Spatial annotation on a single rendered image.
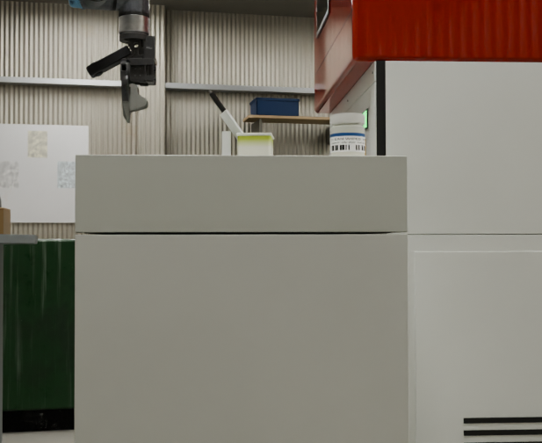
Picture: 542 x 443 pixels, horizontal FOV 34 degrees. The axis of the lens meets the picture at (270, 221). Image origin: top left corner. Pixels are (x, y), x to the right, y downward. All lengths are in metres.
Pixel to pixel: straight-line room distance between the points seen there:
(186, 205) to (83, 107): 8.53
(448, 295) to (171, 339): 0.70
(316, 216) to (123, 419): 0.52
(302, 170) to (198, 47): 8.76
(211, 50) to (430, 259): 8.49
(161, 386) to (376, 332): 0.41
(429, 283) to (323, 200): 0.48
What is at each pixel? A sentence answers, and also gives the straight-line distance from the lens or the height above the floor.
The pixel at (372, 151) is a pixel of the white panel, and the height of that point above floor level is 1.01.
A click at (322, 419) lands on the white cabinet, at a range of 1.69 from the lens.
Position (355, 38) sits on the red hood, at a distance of 2.07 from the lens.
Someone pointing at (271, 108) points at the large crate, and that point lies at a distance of 9.83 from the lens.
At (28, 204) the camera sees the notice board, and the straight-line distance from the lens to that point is 10.03.
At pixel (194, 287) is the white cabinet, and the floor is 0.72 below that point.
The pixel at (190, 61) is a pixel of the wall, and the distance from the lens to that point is 10.33.
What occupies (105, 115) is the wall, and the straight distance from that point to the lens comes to 10.15.
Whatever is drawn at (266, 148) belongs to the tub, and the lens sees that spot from 1.85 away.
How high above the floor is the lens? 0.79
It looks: 2 degrees up
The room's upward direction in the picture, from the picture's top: straight up
